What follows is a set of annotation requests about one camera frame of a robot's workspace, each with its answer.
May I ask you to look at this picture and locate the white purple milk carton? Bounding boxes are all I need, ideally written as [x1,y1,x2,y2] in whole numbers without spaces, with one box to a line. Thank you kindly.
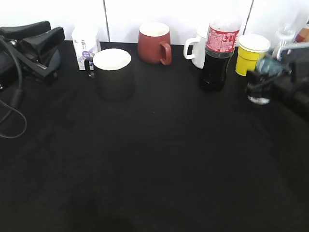
[71,24,101,71]

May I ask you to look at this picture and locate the brown object at right edge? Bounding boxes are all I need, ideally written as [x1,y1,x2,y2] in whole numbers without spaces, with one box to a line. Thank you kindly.
[295,22,309,43]

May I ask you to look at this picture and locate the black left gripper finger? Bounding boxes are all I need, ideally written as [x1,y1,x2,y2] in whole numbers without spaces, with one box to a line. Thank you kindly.
[21,27,65,85]
[0,21,51,40]

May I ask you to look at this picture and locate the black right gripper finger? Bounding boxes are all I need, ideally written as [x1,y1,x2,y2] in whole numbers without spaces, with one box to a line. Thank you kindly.
[246,66,294,97]

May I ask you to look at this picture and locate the black ceramic mug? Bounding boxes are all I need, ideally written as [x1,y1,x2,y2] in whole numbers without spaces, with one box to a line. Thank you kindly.
[84,48,135,101]

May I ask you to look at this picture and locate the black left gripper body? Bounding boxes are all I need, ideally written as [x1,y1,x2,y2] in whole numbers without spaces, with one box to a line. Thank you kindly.
[0,35,23,91]

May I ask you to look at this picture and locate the yellow paper cup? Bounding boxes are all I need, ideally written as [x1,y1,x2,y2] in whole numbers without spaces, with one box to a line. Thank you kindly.
[235,34,270,76]

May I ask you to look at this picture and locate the grey ceramic mug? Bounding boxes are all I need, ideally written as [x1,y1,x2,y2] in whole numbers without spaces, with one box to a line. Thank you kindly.
[46,48,61,73]

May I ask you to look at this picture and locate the white ceramic mug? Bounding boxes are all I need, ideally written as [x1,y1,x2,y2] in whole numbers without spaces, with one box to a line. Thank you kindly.
[183,27,208,69]

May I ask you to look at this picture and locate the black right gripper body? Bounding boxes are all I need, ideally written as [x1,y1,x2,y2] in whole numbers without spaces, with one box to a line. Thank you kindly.
[272,45,309,118]

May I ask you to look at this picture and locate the clear water bottle green label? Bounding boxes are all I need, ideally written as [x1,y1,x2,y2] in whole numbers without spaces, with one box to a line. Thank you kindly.
[247,24,295,105]

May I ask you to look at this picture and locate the red ceramic mug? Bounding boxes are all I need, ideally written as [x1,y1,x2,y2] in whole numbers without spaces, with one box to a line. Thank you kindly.
[138,22,172,65]

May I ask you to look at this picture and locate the cola bottle red label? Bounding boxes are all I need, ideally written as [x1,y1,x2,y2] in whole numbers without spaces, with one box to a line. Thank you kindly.
[199,14,242,92]

